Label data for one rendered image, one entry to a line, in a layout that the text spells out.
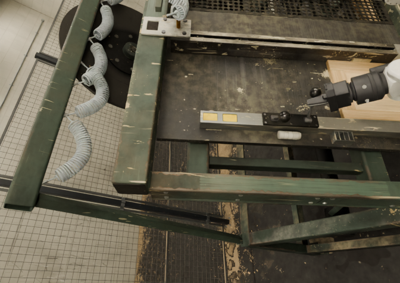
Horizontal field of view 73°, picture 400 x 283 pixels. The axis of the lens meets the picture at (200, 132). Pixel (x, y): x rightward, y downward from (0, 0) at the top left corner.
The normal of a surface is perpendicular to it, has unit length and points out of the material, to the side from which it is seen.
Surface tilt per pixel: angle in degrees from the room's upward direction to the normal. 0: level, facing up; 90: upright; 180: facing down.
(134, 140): 59
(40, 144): 90
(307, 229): 0
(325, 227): 0
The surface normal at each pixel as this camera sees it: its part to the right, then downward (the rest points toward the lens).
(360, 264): -0.83, -0.29
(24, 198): 0.57, -0.39
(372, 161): 0.07, -0.49
